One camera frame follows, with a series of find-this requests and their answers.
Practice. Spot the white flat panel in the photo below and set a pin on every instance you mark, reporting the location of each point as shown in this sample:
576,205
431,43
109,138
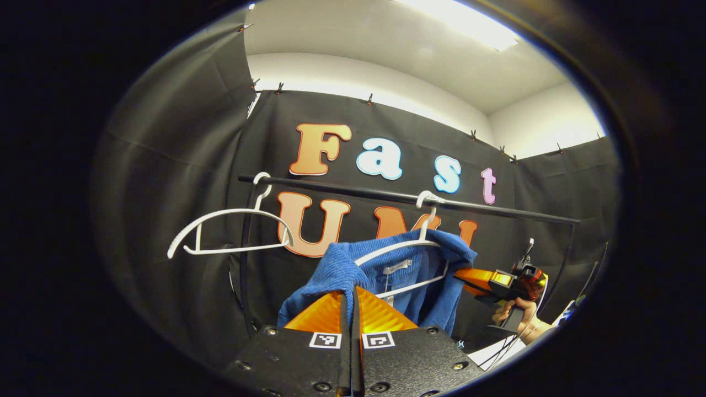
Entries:
496,355

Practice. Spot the empty white hanger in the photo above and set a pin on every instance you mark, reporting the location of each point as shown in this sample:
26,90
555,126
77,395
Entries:
231,214

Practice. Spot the black metal clothes rack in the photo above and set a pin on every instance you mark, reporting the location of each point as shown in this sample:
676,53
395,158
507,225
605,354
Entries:
496,210

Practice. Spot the white hanger with jacket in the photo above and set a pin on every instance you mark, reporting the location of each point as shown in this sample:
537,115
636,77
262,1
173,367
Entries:
386,253

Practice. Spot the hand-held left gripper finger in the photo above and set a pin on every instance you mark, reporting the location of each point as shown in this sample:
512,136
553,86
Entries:
345,331
356,331

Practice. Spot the ceiling light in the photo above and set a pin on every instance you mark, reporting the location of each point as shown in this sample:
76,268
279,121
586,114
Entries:
469,22

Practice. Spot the black backdrop cloth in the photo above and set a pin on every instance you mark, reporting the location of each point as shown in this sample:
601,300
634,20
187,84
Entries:
182,165

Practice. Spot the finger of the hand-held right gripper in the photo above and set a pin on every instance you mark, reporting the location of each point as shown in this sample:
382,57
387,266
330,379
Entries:
480,280

